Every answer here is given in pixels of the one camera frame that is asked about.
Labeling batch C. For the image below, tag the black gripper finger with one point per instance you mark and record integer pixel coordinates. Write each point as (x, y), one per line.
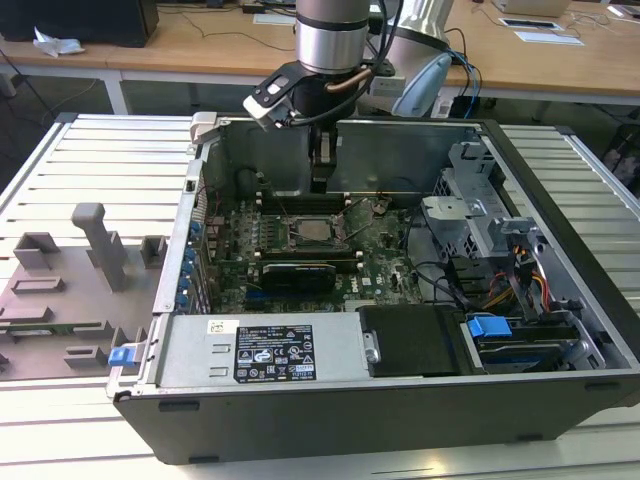
(315, 150)

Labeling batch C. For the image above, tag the silver square CPU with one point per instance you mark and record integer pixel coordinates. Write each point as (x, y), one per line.
(316, 230)

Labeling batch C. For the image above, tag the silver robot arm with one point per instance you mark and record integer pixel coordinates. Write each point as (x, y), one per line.
(330, 45)

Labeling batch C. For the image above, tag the black RAM slot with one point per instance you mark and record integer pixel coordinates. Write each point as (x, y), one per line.
(300, 205)
(305, 259)

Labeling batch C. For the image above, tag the CPU socket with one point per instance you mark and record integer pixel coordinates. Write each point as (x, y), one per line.
(345, 245)

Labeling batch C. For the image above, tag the grey case release latch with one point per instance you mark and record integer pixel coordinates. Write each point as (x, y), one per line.
(204, 127)

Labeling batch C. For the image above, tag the white power adapter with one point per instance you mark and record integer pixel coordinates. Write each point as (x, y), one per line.
(442, 106)

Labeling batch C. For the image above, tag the black graphics card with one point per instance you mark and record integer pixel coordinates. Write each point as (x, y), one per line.
(300, 277)

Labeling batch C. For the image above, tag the green motherboard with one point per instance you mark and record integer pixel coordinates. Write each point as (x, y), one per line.
(385, 260)

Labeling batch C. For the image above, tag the wooden desk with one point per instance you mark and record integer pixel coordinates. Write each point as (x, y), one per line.
(200, 50)

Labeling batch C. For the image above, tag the metal disk bay cage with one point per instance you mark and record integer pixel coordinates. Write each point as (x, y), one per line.
(450, 220)

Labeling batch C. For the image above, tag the silver power supply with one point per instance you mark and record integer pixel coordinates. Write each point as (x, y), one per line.
(195, 350)

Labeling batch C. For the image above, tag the white paper sheet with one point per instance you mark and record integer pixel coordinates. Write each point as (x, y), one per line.
(550, 38)

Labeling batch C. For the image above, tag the blue disk carrier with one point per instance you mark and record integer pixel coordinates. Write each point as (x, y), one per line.
(487, 327)

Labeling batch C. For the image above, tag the black computer box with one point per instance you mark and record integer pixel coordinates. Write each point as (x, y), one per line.
(75, 20)

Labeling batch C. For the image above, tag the crumpled white paper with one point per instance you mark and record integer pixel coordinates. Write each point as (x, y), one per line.
(57, 42)

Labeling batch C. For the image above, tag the black open PC case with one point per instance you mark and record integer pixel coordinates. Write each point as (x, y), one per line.
(350, 425)

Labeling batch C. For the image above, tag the grey parts rack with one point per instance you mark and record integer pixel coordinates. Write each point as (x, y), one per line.
(75, 300)

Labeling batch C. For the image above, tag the blue case latch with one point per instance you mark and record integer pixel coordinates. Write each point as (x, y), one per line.
(120, 356)

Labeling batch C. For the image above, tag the green RAM stick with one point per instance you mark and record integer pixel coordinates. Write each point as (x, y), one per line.
(65, 328)

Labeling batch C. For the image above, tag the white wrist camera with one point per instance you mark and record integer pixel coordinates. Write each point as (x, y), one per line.
(265, 102)

